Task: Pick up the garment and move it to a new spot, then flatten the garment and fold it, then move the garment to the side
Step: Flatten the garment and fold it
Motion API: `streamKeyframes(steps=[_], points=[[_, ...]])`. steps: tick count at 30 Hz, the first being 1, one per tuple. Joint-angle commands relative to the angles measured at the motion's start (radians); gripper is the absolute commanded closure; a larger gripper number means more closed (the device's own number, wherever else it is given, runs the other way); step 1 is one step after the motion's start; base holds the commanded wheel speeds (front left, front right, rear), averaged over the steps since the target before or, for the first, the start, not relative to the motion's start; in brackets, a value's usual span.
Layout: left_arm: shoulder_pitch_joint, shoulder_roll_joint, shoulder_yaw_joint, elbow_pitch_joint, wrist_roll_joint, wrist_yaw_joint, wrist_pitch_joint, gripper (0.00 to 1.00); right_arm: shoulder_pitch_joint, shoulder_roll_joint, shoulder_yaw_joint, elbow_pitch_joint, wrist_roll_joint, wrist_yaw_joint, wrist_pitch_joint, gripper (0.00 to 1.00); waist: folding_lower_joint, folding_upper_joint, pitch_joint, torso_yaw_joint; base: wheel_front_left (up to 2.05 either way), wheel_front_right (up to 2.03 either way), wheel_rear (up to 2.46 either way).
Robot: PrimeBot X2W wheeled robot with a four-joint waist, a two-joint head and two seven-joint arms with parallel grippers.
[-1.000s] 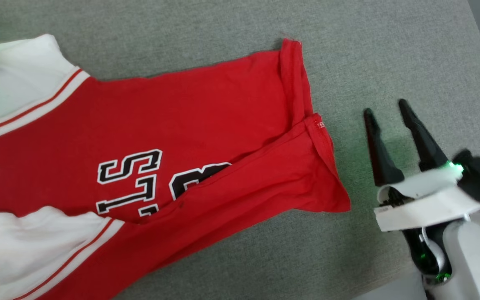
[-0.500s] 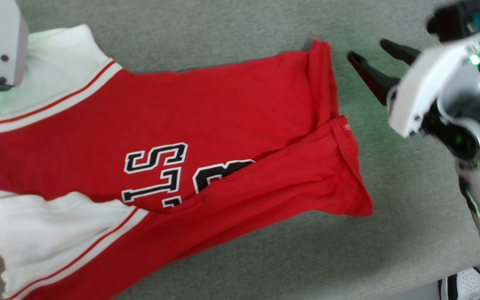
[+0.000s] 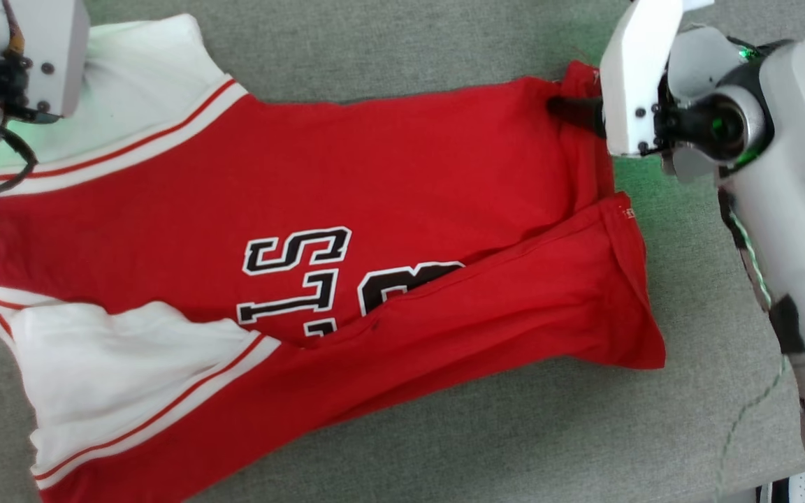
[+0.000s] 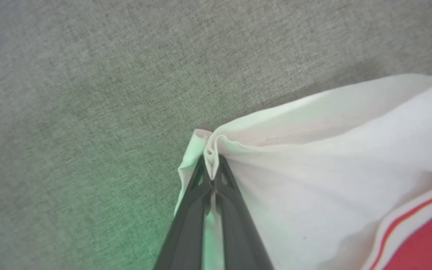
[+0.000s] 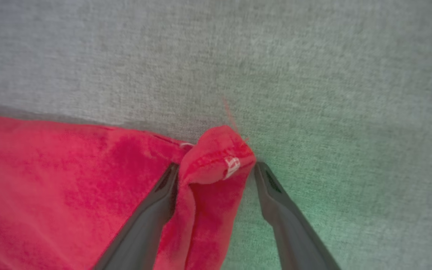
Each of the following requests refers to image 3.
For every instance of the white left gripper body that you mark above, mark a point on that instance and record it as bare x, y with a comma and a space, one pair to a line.
53, 49

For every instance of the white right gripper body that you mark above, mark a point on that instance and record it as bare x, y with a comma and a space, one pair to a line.
633, 84

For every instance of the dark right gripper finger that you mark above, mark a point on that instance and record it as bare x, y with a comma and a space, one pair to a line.
581, 114

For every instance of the red and white basketball jersey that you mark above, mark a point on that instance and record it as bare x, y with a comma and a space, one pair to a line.
409, 175

